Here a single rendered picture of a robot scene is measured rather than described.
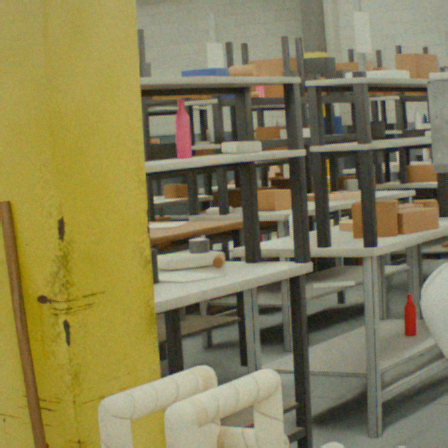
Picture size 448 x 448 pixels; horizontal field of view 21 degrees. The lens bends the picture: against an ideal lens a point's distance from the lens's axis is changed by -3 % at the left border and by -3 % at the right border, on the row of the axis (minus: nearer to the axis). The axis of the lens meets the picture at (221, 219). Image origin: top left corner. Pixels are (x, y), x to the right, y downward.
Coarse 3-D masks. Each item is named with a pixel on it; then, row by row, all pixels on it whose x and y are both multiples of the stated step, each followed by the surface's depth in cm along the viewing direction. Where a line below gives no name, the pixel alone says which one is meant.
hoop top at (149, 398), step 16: (192, 368) 134; (208, 368) 135; (144, 384) 127; (160, 384) 127; (176, 384) 129; (192, 384) 131; (208, 384) 134; (112, 400) 120; (128, 400) 121; (144, 400) 123; (160, 400) 126; (176, 400) 128
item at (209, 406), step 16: (224, 384) 125; (240, 384) 125; (256, 384) 127; (272, 384) 129; (192, 400) 118; (208, 400) 119; (224, 400) 121; (240, 400) 123; (256, 400) 127; (176, 416) 115; (192, 416) 116; (208, 416) 118; (224, 416) 122
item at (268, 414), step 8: (280, 384) 131; (280, 392) 130; (264, 400) 130; (272, 400) 130; (280, 400) 130; (256, 408) 130; (264, 408) 130; (272, 408) 130; (280, 408) 130; (256, 416) 130; (264, 416) 130; (272, 416) 130; (280, 416) 130; (256, 424) 131; (264, 424) 130; (272, 424) 130; (280, 424) 130; (256, 432) 131; (264, 432) 130; (272, 432) 130; (280, 432) 130; (256, 440) 131; (264, 440) 130; (272, 440) 130; (280, 440) 130
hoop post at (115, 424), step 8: (104, 416) 120; (112, 416) 120; (120, 416) 120; (128, 416) 121; (104, 424) 120; (112, 424) 120; (120, 424) 120; (128, 424) 121; (104, 432) 120; (112, 432) 120; (120, 432) 120; (128, 432) 121; (104, 440) 120; (112, 440) 120; (120, 440) 120; (128, 440) 121
